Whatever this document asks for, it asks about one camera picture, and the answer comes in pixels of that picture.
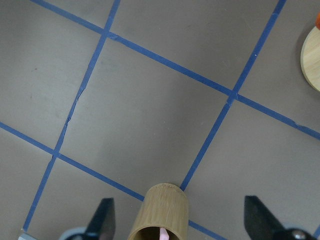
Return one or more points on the bamboo cylinder holder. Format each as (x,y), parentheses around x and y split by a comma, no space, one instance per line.
(166,206)

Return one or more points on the pink chopstick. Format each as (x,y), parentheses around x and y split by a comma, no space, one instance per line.
(163,234)

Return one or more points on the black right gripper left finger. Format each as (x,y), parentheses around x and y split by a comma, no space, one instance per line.
(102,226)

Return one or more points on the orange mug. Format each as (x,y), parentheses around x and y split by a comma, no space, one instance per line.
(317,21)

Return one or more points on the wooden mug tree stand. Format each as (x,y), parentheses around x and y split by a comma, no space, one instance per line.
(310,58)

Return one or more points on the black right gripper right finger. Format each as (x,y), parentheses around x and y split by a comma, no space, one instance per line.
(260,223)

